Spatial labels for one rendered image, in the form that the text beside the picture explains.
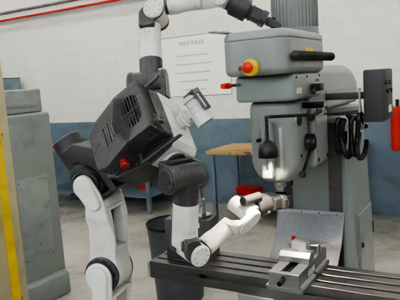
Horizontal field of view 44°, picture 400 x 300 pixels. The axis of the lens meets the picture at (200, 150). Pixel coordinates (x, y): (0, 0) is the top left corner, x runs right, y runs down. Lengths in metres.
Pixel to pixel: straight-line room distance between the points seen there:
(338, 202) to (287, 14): 0.88
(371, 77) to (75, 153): 1.19
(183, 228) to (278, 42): 0.72
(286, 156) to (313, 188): 0.51
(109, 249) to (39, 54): 7.25
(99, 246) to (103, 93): 6.20
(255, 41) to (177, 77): 5.44
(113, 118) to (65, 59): 6.88
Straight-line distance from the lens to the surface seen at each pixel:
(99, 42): 8.09
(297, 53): 1.78
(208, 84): 6.96
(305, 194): 2.44
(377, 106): 2.11
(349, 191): 2.40
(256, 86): 1.91
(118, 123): 1.70
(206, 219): 2.25
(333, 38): 6.31
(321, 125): 2.17
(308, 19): 2.18
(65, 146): 1.96
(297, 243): 2.07
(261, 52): 1.80
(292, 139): 1.94
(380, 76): 2.11
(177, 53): 7.21
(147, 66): 1.91
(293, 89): 1.86
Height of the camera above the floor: 1.72
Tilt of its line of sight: 8 degrees down
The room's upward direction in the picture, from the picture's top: 4 degrees counter-clockwise
